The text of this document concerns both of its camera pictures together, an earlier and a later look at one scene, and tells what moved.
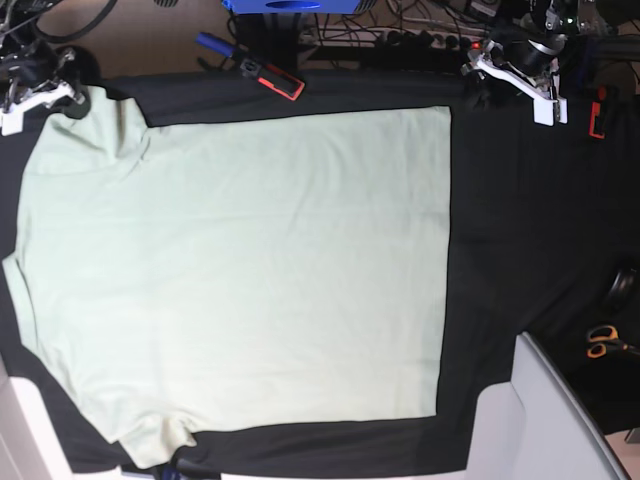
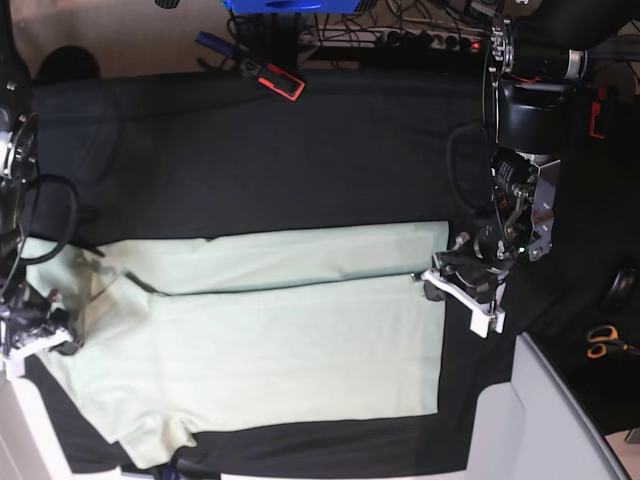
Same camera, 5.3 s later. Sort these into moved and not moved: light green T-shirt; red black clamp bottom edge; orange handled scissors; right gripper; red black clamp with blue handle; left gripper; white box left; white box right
Moved: left gripper; light green T-shirt; right gripper
Not moved: white box left; white box right; red black clamp bottom edge; red black clamp with blue handle; orange handled scissors
